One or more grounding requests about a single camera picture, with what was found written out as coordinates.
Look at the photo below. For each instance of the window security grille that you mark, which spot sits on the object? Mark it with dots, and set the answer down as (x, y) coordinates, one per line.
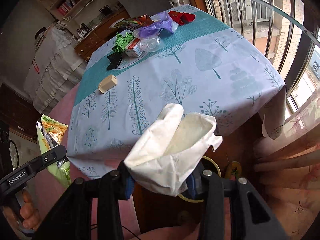
(276, 28)

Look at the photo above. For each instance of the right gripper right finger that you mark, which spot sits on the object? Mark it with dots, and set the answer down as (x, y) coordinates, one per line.
(235, 205)

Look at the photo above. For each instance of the green paper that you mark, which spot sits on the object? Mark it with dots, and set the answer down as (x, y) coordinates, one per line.
(122, 41)

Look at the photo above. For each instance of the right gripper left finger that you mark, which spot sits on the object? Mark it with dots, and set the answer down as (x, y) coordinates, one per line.
(89, 205)

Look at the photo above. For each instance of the red white milk carton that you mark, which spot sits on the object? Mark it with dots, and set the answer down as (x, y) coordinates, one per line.
(133, 48)

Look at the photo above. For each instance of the wooden desk with drawers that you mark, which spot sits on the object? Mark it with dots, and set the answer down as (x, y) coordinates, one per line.
(99, 35)

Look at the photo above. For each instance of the right yellow slipper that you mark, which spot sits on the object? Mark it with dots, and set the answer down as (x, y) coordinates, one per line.
(233, 171)

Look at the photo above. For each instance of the clear plastic cup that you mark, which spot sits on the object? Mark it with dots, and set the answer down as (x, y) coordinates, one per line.
(151, 44)

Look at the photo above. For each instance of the tree print tablecloth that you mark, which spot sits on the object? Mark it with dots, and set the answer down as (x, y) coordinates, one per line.
(205, 66)

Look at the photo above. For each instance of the beige small box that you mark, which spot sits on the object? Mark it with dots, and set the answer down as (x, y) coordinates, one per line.
(107, 83)

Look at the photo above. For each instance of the red gold foil snack bag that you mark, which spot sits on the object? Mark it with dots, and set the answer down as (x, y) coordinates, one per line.
(134, 23)

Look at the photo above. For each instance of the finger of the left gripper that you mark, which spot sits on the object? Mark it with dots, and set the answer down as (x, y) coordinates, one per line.
(48, 158)

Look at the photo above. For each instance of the black Talopn packet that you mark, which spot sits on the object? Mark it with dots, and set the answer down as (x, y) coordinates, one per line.
(115, 60)

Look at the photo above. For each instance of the white paper bag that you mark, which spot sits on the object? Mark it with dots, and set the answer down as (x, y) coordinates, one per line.
(170, 149)

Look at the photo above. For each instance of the blue cream trash bin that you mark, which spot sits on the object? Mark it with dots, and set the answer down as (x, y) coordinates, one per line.
(194, 191)

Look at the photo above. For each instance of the person left hand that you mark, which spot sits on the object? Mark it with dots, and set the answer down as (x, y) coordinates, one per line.
(29, 213)

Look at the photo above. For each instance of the green snack packet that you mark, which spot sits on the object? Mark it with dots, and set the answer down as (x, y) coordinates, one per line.
(50, 134)

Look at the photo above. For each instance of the purple plastic bag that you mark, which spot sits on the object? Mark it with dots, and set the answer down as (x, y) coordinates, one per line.
(162, 22)

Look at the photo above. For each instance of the white lace covered furniture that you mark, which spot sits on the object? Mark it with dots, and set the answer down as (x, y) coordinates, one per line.
(55, 69)

